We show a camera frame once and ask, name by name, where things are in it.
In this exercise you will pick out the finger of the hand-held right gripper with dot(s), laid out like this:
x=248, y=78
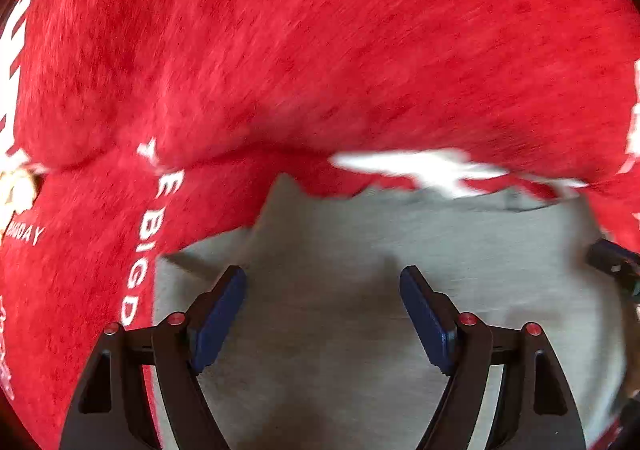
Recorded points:
x=612, y=257

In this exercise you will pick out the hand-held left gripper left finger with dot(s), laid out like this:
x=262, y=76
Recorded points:
x=220, y=315

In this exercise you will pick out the red printed blanket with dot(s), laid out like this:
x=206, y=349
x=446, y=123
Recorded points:
x=320, y=40

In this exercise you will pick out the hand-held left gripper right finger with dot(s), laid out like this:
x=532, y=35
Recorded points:
x=425, y=315

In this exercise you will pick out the grey knit sweater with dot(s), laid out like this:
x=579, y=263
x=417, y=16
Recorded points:
x=350, y=250

